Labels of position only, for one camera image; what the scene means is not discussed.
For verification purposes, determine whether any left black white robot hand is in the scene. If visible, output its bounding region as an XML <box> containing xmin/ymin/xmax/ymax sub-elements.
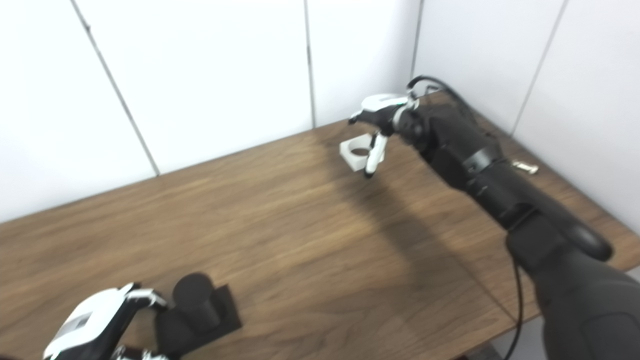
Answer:
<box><xmin>42</xmin><ymin>282</ymin><xmax>171</xmax><ymax>360</ymax></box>

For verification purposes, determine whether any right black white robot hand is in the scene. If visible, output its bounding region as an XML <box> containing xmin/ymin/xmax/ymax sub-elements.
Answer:
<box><xmin>348</xmin><ymin>93</ymin><xmax>420</xmax><ymax>179</ymax></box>

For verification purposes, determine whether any white square piece with hole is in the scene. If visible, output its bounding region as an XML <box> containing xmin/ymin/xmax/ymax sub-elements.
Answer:
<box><xmin>339</xmin><ymin>132</ymin><xmax>387</xmax><ymax>173</ymax></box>

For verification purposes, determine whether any black peg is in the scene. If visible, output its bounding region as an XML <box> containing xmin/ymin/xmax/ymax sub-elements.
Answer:
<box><xmin>155</xmin><ymin>272</ymin><xmax>243</xmax><ymax>358</ymax></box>

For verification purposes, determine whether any thick black right wrist cable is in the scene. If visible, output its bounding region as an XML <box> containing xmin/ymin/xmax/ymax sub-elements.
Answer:
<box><xmin>406</xmin><ymin>75</ymin><xmax>481</xmax><ymax>126</ymax></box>

